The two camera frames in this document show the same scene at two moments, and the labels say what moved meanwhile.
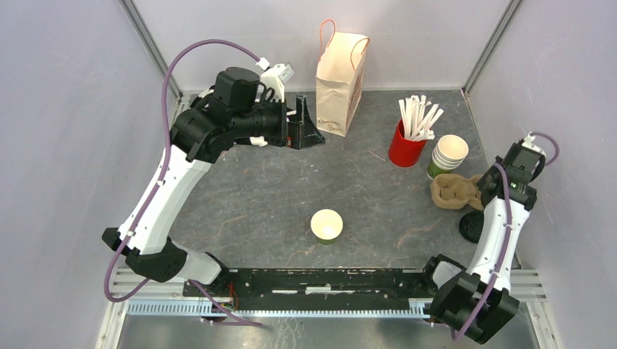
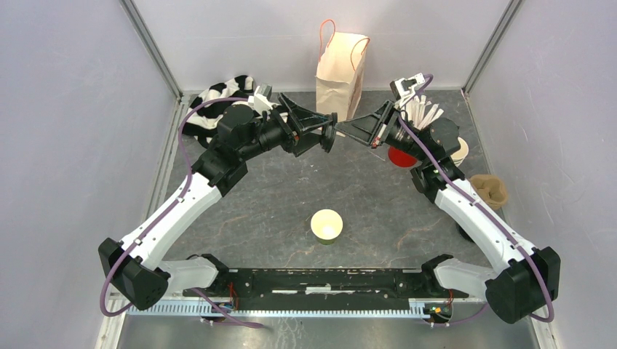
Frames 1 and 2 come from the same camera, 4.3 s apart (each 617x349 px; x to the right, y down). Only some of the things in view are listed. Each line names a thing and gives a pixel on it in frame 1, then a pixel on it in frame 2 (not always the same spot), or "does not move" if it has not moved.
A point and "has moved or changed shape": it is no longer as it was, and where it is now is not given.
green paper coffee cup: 327,225 does not move
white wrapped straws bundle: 419,118 does not move
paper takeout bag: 339,77 does not move
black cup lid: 471,225 has moved or changed shape
